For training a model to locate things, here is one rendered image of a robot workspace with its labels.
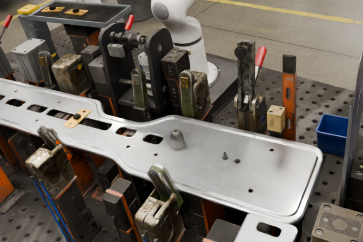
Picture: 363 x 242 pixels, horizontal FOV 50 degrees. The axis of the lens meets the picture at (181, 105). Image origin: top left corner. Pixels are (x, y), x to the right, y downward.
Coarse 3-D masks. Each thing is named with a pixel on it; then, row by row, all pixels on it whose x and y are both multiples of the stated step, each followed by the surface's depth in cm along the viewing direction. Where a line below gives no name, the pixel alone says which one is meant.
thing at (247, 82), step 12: (240, 48) 86; (252, 48) 88; (240, 60) 91; (252, 60) 89; (240, 72) 92; (252, 72) 91; (240, 84) 93; (252, 84) 92; (240, 96) 95; (252, 96) 94; (240, 108) 97
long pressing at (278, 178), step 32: (32, 96) 127; (64, 96) 124; (32, 128) 113; (64, 128) 110; (128, 128) 106; (160, 128) 103; (192, 128) 101; (224, 128) 98; (128, 160) 95; (160, 160) 93; (192, 160) 92; (224, 160) 90; (256, 160) 88; (288, 160) 87; (320, 160) 86; (192, 192) 84; (224, 192) 82; (256, 192) 81; (288, 192) 80
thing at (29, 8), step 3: (24, 6) 150; (27, 6) 150; (30, 6) 149; (33, 6) 149; (36, 6) 149; (21, 9) 148; (24, 9) 148; (27, 9) 147; (30, 9) 147; (33, 9) 148; (36, 9) 149; (18, 12) 148; (21, 12) 148; (24, 12) 147; (27, 12) 146; (30, 12) 147
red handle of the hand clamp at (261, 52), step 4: (260, 48) 98; (264, 48) 98; (260, 52) 98; (264, 52) 98; (256, 56) 98; (260, 56) 98; (264, 56) 98; (256, 60) 98; (260, 60) 97; (256, 64) 97; (260, 64) 97; (256, 68) 97; (260, 68) 98; (256, 72) 97; (256, 76) 97; (256, 80) 97; (244, 96) 96; (248, 96) 95; (244, 100) 95; (248, 100) 95; (244, 104) 96; (248, 104) 96
